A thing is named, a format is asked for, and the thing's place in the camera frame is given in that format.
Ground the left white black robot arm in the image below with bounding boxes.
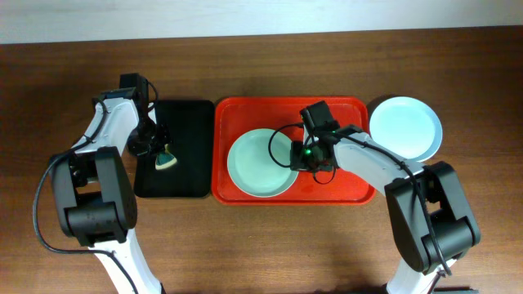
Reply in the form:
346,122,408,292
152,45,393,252
43,73,177,293

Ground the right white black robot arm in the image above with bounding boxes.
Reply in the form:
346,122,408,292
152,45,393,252
290,101,481,293

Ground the black tray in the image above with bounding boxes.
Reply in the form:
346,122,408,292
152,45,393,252
134,100,215,198

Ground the green yellow sponge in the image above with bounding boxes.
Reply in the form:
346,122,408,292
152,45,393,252
154,144,177,171

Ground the light blue plate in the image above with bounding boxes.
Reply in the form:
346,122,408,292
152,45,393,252
368,96,443,162

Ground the red tray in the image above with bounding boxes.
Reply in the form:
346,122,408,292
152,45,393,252
212,96,376,206

